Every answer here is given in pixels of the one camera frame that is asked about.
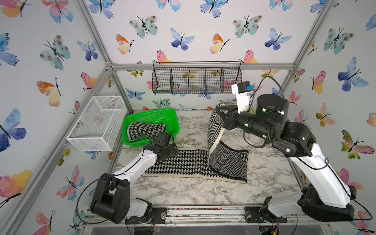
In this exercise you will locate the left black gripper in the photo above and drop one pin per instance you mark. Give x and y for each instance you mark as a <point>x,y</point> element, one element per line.
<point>173,150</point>

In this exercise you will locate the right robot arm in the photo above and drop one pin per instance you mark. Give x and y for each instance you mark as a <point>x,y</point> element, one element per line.
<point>326,198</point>

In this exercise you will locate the green plastic basket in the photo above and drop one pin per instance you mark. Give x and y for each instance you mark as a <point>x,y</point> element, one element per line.
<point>163,116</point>

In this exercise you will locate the white wire mesh basket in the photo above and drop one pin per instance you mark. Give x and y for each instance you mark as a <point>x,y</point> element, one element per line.
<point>99,124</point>

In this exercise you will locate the black white knitted scarf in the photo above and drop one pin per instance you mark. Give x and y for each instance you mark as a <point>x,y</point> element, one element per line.
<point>136,130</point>

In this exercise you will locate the black wire wall basket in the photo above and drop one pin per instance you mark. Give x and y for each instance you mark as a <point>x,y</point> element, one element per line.
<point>195,78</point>

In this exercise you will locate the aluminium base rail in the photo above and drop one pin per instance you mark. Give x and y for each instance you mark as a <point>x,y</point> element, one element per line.
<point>222,215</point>

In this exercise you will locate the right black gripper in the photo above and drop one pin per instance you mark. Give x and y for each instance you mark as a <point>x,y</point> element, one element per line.
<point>233,121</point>

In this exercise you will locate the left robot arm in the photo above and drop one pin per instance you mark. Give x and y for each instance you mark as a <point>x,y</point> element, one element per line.
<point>112,198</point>

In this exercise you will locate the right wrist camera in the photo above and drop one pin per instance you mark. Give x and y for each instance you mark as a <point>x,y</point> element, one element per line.
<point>244,95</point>

